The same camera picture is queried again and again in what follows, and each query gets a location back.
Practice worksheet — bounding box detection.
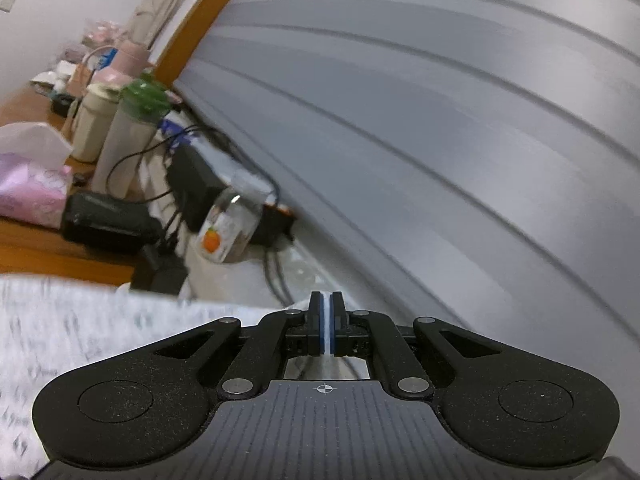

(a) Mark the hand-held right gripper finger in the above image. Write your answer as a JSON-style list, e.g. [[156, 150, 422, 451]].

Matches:
[[152, 291, 329, 402], [330, 291, 502, 402]]

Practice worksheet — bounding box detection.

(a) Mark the pink bottle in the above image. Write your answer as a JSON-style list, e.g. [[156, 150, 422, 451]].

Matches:
[[92, 41, 152, 92]]

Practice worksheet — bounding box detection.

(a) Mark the blue white packet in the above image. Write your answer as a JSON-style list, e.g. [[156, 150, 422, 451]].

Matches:
[[159, 109, 202, 152]]

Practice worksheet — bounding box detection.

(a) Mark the cream cup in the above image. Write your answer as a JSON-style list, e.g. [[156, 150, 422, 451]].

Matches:
[[69, 84, 122, 164]]

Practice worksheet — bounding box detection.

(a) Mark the pink tissue pack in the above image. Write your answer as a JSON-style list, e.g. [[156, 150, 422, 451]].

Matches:
[[0, 122, 74, 232]]

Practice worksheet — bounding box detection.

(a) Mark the black plug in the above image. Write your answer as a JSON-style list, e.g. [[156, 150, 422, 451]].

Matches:
[[131, 244, 189, 294]]

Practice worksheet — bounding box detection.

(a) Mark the white speckled cloth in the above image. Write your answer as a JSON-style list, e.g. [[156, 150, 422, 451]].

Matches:
[[0, 274, 312, 480]]

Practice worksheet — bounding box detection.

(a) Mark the green lid translucent bottle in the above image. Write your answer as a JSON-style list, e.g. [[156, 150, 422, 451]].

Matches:
[[91, 76, 172, 202]]

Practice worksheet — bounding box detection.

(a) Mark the black power adapter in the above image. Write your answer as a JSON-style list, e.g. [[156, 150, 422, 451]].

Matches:
[[60, 192, 164, 257]]

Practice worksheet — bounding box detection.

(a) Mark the beige patterned curtain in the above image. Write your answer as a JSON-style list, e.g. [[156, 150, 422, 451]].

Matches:
[[127, 0, 236, 50]]

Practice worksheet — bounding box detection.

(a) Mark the black box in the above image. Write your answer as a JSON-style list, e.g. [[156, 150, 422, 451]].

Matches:
[[166, 144, 227, 232]]

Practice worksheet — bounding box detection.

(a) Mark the clear bottle with orange print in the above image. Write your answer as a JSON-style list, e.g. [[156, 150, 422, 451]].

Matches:
[[199, 186, 267, 264]]

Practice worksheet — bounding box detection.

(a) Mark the grey window blind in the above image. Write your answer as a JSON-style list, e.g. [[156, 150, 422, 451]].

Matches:
[[150, 0, 640, 356]]

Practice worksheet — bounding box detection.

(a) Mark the wooden window frame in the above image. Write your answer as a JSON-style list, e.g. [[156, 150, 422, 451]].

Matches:
[[154, 0, 267, 87]]

